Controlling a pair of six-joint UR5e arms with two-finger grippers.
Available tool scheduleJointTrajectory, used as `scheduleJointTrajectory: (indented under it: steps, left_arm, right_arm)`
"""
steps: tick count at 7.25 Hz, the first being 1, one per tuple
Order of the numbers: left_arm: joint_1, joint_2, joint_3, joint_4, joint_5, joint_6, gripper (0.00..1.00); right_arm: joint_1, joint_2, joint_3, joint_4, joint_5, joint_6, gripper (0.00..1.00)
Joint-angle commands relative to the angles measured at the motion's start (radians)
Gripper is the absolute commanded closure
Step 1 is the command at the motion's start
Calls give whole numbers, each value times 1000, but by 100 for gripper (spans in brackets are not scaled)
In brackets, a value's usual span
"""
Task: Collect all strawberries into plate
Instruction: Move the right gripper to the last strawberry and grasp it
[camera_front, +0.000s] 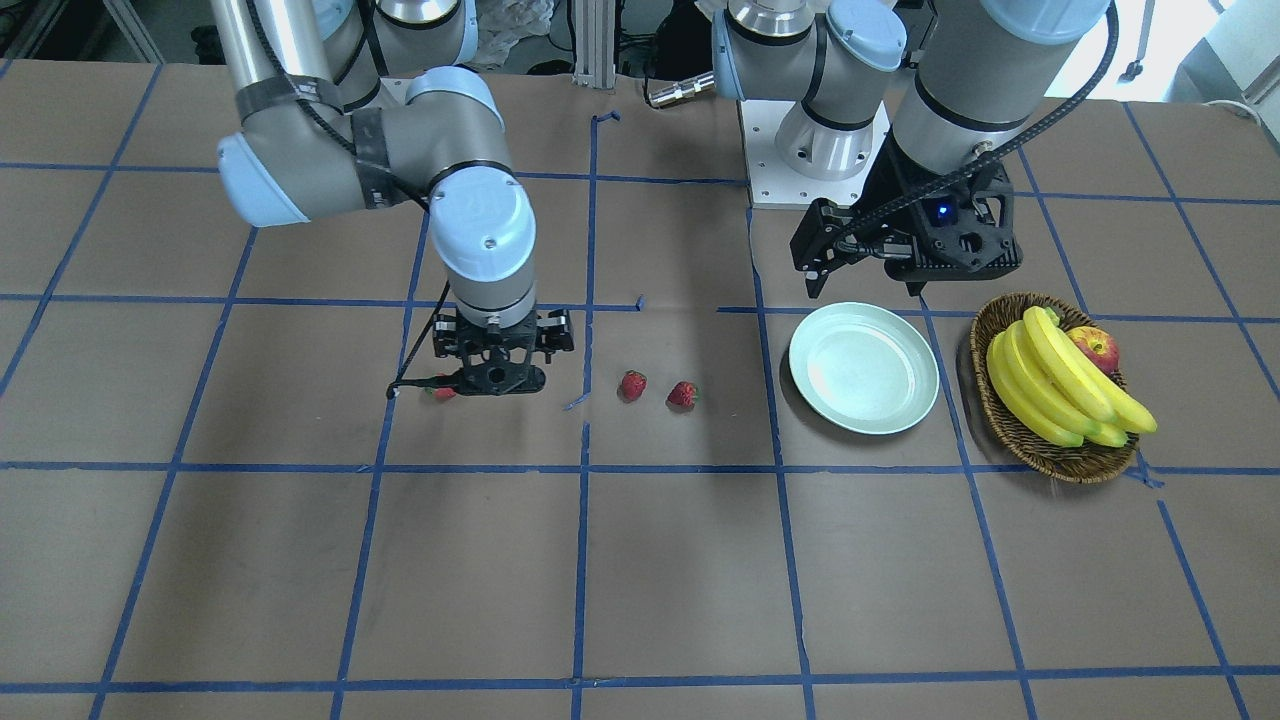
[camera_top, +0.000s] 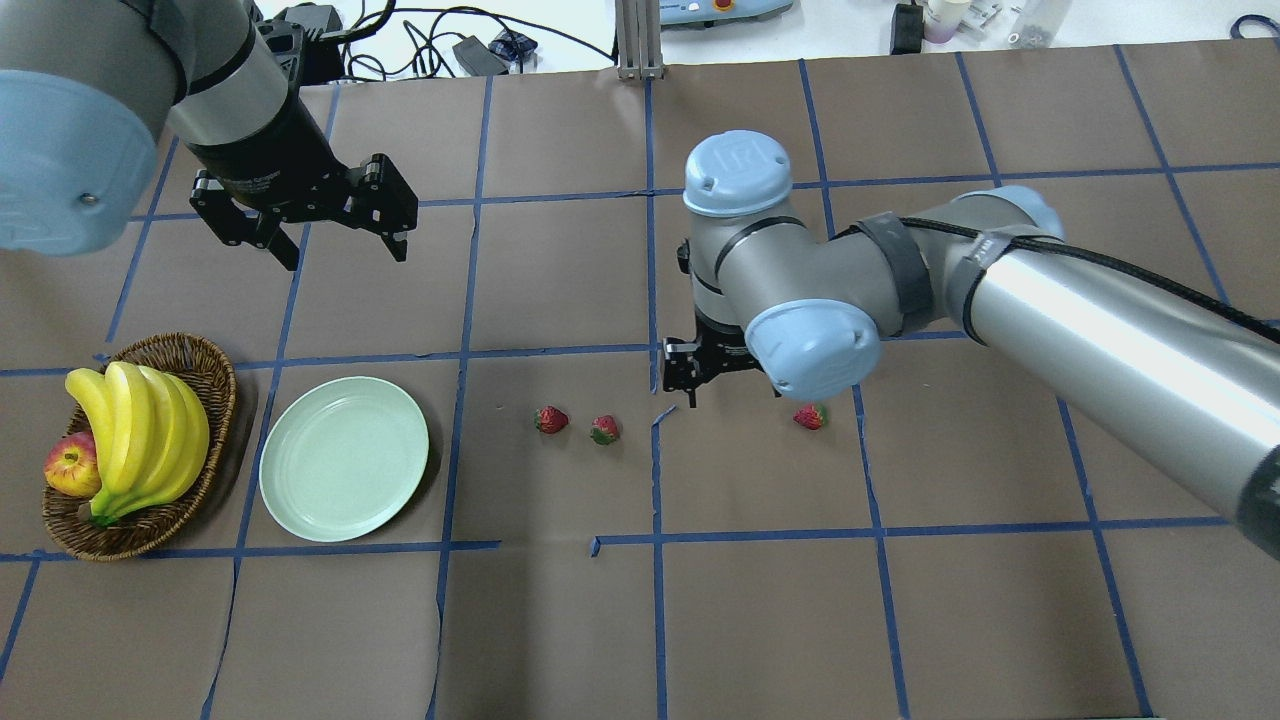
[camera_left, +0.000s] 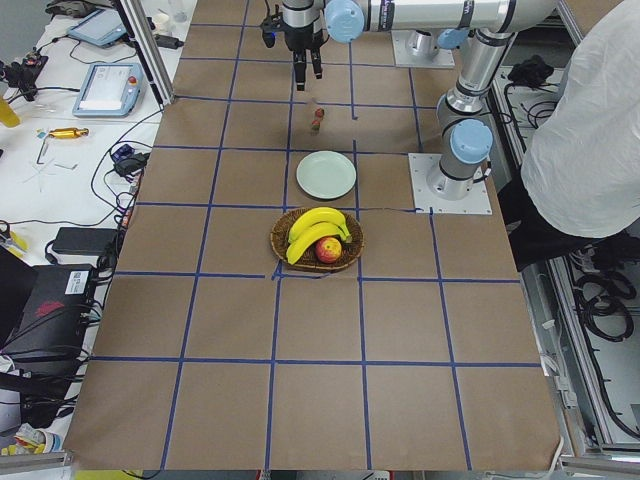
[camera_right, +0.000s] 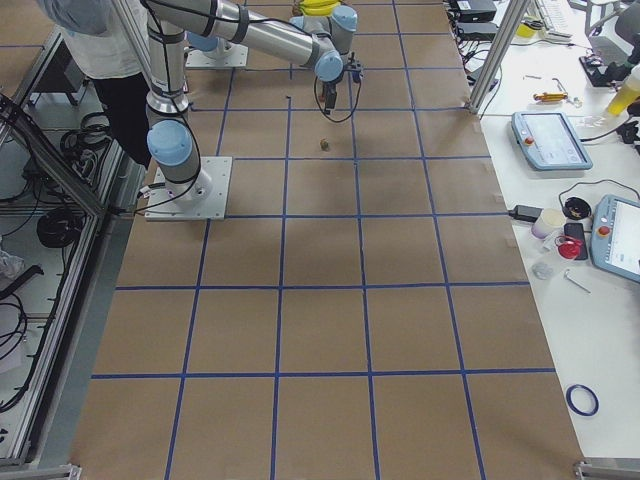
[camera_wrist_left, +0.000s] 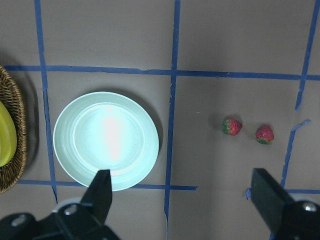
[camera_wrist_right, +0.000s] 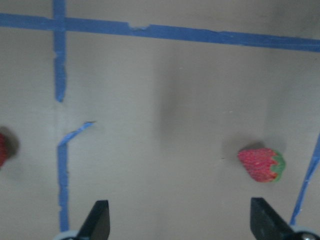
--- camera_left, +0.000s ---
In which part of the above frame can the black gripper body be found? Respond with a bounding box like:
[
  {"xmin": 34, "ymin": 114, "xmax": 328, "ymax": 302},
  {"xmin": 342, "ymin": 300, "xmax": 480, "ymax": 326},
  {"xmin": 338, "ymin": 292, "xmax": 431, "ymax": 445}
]
[{"xmin": 281, "ymin": 0, "xmax": 325, "ymax": 52}]

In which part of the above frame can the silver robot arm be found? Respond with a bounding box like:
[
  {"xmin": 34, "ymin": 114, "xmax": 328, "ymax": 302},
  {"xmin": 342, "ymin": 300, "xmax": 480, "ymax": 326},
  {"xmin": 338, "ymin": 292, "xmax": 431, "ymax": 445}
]
[
  {"xmin": 428, "ymin": 28, "xmax": 515, "ymax": 201},
  {"xmin": 260, "ymin": 1, "xmax": 557, "ymax": 97}
]

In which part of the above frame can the light green plate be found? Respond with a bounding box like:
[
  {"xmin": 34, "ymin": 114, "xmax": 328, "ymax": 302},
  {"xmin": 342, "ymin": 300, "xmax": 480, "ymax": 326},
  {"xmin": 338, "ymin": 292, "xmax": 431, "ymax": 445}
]
[{"xmin": 296, "ymin": 151, "xmax": 357, "ymax": 200}]

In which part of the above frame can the yellow banana bunch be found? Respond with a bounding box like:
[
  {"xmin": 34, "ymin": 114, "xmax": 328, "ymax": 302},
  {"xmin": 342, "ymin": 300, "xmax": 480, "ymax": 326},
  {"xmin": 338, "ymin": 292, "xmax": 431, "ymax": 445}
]
[{"xmin": 286, "ymin": 207, "xmax": 352, "ymax": 264}]

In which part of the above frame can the blue teach pendant near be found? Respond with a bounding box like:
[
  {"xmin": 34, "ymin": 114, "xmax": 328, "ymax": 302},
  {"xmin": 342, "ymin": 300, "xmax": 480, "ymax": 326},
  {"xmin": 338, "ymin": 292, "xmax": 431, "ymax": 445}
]
[{"xmin": 72, "ymin": 63, "xmax": 144, "ymax": 118}]

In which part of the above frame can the blue teach pendant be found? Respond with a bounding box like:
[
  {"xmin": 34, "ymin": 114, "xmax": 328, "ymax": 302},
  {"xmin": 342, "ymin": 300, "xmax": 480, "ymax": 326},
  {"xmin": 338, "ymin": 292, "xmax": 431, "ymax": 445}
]
[
  {"xmin": 67, "ymin": 9, "xmax": 127, "ymax": 48},
  {"xmin": 72, "ymin": 63, "xmax": 144, "ymax": 118}
]

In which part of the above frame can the red apple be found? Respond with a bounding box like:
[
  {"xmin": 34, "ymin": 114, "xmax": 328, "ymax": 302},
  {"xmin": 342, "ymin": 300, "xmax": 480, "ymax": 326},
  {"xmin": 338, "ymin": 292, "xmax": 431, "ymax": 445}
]
[{"xmin": 314, "ymin": 237, "xmax": 343, "ymax": 265}]

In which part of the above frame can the blue teach pendant far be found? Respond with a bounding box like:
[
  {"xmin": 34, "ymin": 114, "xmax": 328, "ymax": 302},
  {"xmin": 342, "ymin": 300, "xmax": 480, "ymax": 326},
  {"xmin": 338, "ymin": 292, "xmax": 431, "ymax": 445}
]
[{"xmin": 67, "ymin": 9, "xmax": 127, "ymax": 48}]

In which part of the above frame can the brown wicker basket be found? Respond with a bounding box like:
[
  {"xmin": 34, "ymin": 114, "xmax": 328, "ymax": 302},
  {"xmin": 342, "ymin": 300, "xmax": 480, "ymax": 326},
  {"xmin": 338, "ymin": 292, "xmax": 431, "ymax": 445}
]
[{"xmin": 270, "ymin": 208, "xmax": 364, "ymax": 273}]

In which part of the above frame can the gold metal tool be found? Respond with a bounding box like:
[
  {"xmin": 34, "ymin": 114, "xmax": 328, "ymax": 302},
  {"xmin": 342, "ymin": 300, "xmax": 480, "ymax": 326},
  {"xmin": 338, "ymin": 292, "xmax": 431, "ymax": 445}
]
[{"xmin": 47, "ymin": 127, "xmax": 89, "ymax": 140}]

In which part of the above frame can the black power adapter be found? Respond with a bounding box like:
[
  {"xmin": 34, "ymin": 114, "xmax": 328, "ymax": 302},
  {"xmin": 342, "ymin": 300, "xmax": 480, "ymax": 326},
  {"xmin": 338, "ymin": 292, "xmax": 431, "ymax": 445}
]
[{"xmin": 52, "ymin": 227, "xmax": 116, "ymax": 256}]

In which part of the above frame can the person in white shirt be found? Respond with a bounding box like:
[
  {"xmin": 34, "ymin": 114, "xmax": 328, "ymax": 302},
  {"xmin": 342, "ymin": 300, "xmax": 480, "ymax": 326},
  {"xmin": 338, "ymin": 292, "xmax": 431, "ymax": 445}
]
[{"xmin": 498, "ymin": 0, "xmax": 639, "ymax": 271}]

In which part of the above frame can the black laptop computer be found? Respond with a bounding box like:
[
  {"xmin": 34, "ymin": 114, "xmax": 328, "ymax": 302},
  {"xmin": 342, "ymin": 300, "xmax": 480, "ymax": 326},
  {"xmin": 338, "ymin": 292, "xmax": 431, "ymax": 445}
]
[{"xmin": 1, "ymin": 248, "xmax": 97, "ymax": 401}]

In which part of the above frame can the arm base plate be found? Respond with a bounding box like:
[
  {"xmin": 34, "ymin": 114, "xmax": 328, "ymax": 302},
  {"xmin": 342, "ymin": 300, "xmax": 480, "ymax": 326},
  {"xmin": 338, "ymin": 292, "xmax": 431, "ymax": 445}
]
[
  {"xmin": 408, "ymin": 153, "xmax": 492, "ymax": 215},
  {"xmin": 392, "ymin": 29, "xmax": 455, "ymax": 69}
]

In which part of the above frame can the aluminium frame post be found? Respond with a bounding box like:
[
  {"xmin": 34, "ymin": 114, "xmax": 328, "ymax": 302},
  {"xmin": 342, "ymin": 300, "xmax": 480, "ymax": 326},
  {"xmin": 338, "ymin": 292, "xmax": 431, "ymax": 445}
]
[{"xmin": 111, "ymin": 0, "xmax": 174, "ymax": 106}]

